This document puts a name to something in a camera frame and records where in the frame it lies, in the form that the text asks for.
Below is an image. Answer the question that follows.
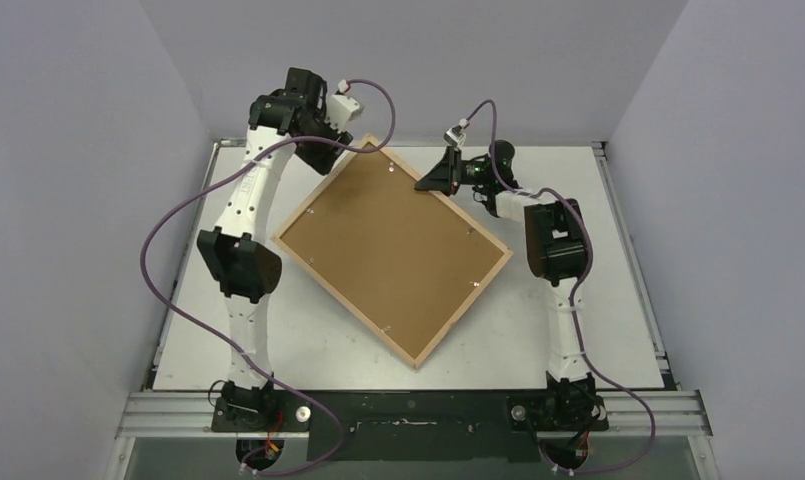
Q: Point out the light wooden picture frame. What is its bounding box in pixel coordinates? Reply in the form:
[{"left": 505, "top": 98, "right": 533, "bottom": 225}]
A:
[{"left": 270, "top": 133, "right": 515, "bottom": 371}]

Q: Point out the brown backing board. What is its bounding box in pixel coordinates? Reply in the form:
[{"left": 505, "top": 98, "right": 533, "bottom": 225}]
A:
[{"left": 271, "top": 136, "right": 513, "bottom": 369}]

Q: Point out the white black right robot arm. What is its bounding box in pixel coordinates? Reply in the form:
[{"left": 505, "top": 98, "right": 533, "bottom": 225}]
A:
[{"left": 414, "top": 140, "right": 602, "bottom": 433}]

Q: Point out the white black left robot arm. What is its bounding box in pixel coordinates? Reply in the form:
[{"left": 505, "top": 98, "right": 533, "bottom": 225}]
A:
[{"left": 196, "top": 67, "right": 363, "bottom": 431}]

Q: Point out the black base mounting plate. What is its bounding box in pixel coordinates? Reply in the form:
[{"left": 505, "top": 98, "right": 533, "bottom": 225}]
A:
[{"left": 210, "top": 389, "right": 609, "bottom": 463}]

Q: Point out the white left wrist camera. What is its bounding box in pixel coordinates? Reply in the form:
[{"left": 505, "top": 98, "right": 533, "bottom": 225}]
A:
[{"left": 326, "top": 93, "right": 364, "bottom": 130}]

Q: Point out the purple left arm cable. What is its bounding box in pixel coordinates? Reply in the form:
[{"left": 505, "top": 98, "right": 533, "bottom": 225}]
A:
[{"left": 140, "top": 78, "right": 398, "bottom": 478}]

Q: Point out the aluminium front rail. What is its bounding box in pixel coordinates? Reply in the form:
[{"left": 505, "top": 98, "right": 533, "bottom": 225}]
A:
[{"left": 116, "top": 391, "right": 711, "bottom": 438}]

